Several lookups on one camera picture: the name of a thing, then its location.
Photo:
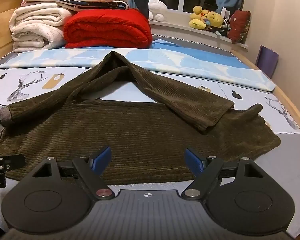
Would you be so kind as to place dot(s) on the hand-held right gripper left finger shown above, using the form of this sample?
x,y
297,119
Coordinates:
x,y
103,158

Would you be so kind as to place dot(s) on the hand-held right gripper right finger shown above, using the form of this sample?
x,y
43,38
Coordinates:
x,y
193,161

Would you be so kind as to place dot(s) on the printed grey bed sheet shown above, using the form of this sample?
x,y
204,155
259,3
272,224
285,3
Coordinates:
x,y
252,100

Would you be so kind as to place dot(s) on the light blue printed quilt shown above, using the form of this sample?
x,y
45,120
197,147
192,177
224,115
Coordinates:
x,y
165,57

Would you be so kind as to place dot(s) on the red folded blanket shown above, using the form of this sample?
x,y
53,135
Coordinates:
x,y
107,28

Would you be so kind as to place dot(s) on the white folded fleece blanket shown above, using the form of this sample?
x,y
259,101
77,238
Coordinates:
x,y
37,27

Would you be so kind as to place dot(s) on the black and white plush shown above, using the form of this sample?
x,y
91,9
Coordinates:
x,y
223,27

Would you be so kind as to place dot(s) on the dark red cushion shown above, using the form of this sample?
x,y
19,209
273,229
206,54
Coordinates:
x,y
240,26

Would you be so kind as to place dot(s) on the yellow duck plush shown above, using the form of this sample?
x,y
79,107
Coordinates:
x,y
198,17

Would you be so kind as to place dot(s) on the yellow bear plush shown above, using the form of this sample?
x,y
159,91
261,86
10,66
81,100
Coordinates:
x,y
215,18

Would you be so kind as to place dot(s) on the white seal plush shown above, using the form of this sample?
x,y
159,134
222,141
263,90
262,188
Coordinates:
x,y
157,10

